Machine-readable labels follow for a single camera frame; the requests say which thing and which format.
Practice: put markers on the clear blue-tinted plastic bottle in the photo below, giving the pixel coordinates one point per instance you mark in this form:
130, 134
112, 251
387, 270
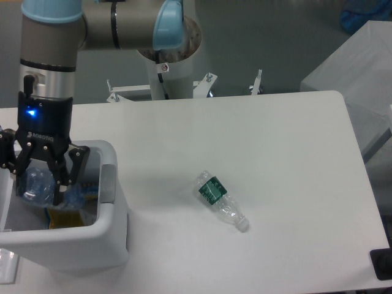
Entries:
36, 187

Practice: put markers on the yellow blue snack wrapper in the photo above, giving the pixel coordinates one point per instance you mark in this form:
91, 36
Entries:
78, 209

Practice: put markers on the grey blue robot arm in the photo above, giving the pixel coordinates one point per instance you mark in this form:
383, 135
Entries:
52, 34

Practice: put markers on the clear bottle green label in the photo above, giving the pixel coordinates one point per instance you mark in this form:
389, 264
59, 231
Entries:
218, 198

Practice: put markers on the black device at edge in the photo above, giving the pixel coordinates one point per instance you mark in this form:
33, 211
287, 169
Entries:
381, 260

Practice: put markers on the metal table clamp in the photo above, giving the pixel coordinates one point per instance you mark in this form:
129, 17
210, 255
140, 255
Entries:
256, 87

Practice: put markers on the white metal base bracket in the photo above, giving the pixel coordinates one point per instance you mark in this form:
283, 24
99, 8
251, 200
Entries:
169, 89

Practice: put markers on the white plastic trash can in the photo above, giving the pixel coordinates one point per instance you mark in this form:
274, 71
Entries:
100, 242

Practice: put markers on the blue bag in corner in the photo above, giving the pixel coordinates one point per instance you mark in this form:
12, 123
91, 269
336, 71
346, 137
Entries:
356, 14

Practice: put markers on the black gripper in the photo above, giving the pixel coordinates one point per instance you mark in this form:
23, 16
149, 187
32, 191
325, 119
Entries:
44, 134

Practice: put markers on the white covered side table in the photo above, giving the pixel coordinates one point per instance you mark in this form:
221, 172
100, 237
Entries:
360, 70

